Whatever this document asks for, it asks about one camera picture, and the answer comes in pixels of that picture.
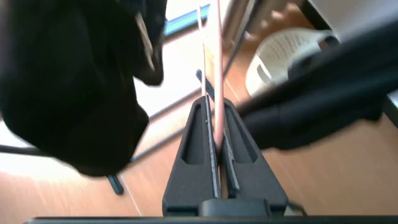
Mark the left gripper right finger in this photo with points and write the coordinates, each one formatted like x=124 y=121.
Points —
x=261 y=186

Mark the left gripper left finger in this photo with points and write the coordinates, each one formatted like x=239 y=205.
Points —
x=189 y=183

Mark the black garment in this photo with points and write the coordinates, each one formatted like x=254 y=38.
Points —
x=311 y=102
x=62 y=93

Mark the pink clothes hanger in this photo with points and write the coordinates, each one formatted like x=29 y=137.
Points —
x=219 y=77

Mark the black clothes rack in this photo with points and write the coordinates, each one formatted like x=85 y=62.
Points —
x=115 y=185

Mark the white laundry basket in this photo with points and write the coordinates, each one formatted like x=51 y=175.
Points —
x=270 y=62

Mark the window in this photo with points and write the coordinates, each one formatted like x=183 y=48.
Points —
x=183 y=21

